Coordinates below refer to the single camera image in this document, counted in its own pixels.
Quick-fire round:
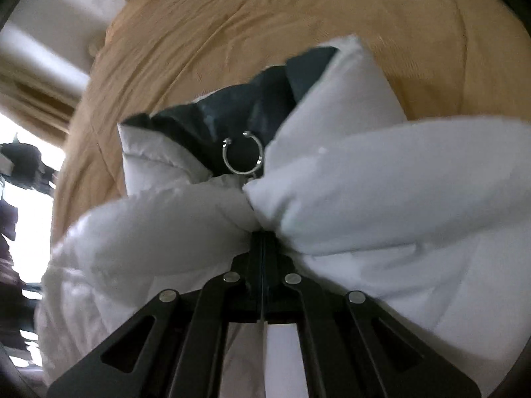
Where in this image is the white quilted puffer jacket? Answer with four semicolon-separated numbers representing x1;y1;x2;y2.
34;34;531;398

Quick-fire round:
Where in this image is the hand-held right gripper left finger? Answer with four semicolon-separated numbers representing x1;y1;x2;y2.
47;231;265;398

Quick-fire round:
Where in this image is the dark equipment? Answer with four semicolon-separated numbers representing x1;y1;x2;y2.
0;133;59;193

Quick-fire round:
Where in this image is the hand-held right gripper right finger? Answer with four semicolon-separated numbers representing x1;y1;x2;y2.
264;231;483;398

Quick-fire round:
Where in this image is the beige curtain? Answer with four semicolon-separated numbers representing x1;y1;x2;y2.
0;64;86;134

